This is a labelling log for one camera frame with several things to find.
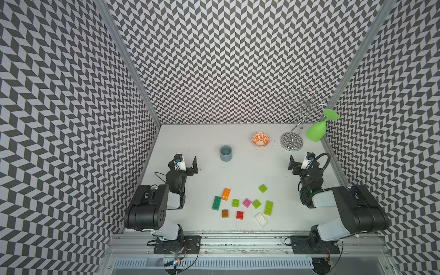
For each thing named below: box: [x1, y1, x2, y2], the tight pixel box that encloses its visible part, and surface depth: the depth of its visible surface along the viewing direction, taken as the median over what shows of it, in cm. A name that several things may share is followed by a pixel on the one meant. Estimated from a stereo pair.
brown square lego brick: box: [221, 209, 229, 218], surface depth 82 cm
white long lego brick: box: [253, 211, 269, 229], surface depth 80 cm
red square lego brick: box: [236, 210, 245, 220], surface depth 82 cm
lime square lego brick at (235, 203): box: [232, 199, 241, 208], surface depth 85 cm
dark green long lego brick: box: [211, 195, 222, 211], surface depth 85 cm
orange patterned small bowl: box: [251, 132, 271, 148], surface depth 110 cm
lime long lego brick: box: [264, 200, 274, 216], surface depth 84 cm
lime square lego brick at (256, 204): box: [252, 199, 262, 210], surface depth 85 cm
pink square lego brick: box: [242, 198, 252, 208], surface depth 86 cm
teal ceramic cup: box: [220, 144, 233, 163], surface depth 101 cm
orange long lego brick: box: [221, 187, 231, 202], surface depth 88 cm
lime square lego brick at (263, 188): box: [258, 184, 268, 194], surface depth 90 cm
